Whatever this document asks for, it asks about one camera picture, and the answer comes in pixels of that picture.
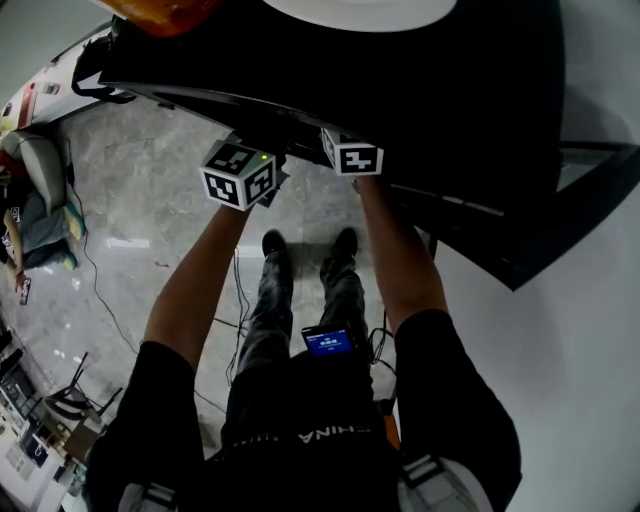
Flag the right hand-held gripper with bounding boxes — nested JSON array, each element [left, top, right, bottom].
[[319, 127, 385, 177]]

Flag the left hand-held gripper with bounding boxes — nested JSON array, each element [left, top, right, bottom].
[[199, 130, 291, 212]]

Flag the black cabinet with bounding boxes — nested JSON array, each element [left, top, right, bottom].
[[98, 0, 640, 292]]

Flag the orange object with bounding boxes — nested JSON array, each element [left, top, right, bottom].
[[94, 0, 225, 39]]

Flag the black shoulder bag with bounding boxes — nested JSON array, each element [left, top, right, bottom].
[[71, 34, 137, 105]]

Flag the person's right forearm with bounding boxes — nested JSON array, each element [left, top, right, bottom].
[[351, 174, 450, 337]]

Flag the person's left forearm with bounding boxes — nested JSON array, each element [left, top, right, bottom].
[[142, 202, 252, 374]]

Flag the person's left shoe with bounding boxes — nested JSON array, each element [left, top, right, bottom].
[[261, 228, 289, 259]]

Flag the person's right shoe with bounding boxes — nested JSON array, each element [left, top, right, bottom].
[[329, 227, 359, 259]]

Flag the white round plate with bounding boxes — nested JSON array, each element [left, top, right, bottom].
[[259, 0, 459, 34]]

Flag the person's dark trousers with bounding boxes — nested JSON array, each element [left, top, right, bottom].
[[225, 249, 375, 441]]

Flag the small display device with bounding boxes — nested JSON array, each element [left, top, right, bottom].
[[300, 323, 358, 359]]

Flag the grey chair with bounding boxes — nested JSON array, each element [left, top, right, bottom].
[[0, 129, 70, 217]]

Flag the red flat packet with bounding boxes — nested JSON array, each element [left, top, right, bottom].
[[19, 82, 39, 126]]

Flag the person in black shirt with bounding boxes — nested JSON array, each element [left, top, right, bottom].
[[84, 308, 524, 512]]

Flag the black stool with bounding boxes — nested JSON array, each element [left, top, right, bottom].
[[43, 351, 124, 427]]

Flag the cluttered desk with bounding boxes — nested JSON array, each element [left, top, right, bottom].
[[0, 319, 92, 512]]

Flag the thin black gripper cables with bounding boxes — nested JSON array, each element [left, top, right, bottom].
[[212, 244, 252, 387]]

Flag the black floor cable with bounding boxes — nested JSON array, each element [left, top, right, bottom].
[[63, 164, 142, 357]]

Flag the white harness shoulder strap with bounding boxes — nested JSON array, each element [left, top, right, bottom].
[[398, 453, 495, 512], [118, 479, 177, 512]]

